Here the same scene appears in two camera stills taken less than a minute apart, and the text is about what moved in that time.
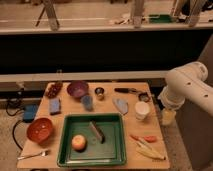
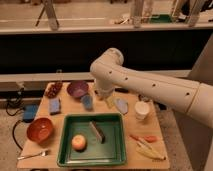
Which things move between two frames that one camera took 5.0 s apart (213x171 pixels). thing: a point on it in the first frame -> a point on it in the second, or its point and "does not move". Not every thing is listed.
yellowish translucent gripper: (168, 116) -> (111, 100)
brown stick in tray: (99, 134) does not move
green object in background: (157, 18) does not move
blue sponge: (54, 105) does not move
